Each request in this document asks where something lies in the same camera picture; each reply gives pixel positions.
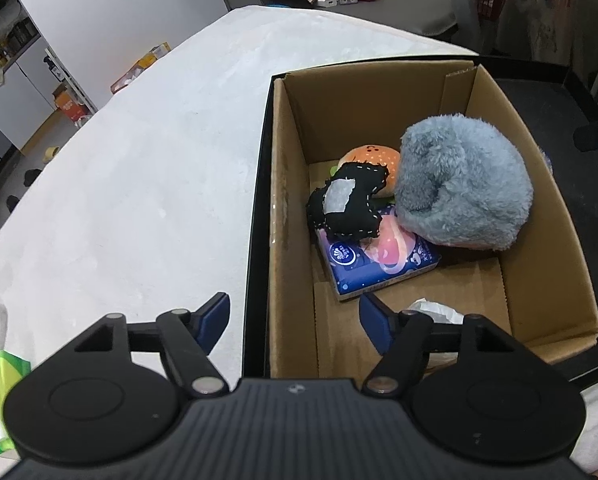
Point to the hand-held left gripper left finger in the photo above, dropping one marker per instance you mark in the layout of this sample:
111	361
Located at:
214	322

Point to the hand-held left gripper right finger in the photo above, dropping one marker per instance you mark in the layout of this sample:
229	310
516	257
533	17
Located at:
376	322

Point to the white tissue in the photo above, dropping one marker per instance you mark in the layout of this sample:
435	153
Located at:
436	310

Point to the brown cardboard box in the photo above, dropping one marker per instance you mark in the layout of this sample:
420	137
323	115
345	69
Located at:
529	240

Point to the black stitched plush toy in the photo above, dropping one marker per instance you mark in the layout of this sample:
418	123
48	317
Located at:
364	185

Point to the grey-blue fluffy plush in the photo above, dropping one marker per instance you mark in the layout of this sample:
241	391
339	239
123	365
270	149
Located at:
459	185

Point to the orange burger plush toy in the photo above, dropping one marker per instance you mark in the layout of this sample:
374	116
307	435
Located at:
374	155

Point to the blue tissue pack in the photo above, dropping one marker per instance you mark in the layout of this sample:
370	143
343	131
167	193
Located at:
359	270

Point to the blue cloth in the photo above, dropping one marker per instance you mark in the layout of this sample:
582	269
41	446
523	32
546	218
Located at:
547	161

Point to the translucent plastic bag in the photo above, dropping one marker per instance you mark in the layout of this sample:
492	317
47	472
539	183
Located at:
546	25

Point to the green tissue box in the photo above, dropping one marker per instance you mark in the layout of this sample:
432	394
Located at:
6	375

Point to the black side table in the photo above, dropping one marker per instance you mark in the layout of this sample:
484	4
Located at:
419	15

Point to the black slipper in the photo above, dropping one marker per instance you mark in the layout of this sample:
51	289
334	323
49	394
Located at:
31	176
13	203

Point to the yellow tape roll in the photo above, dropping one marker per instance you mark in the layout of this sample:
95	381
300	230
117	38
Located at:
53	153

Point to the orange carton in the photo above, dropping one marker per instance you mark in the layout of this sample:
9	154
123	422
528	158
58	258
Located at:
69	105

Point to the orange and white package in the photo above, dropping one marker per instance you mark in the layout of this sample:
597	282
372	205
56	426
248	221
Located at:
139	63

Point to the small white gadget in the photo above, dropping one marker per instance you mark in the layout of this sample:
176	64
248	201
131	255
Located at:
327	2

